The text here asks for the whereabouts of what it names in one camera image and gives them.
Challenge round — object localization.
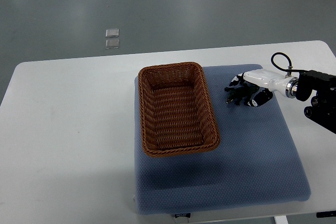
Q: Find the upper floor socket plate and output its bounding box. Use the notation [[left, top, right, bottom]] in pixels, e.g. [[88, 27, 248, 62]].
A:
[[106, 28, 119, 38]]

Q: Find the black table control panel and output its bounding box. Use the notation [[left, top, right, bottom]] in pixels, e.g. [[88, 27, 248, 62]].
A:
[[316, 210, 336, 218]]

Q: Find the blue grey foam mat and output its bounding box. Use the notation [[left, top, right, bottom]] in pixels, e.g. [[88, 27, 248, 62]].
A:
[[134, 64, 311, 215]]

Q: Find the dark toy crocodile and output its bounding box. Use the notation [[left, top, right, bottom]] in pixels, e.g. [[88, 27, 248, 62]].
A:
[[224, 83, 259, 105]]

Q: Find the brown wicker basket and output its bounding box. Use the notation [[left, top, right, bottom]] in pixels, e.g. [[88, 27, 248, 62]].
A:
[[138, 62, 220, 157]]

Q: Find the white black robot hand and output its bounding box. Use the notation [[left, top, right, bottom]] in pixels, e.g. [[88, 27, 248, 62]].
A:
[[228, 69, 298, 107]]

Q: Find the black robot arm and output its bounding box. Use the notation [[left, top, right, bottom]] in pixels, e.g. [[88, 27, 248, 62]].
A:
[[270, 52, 335, 133]]

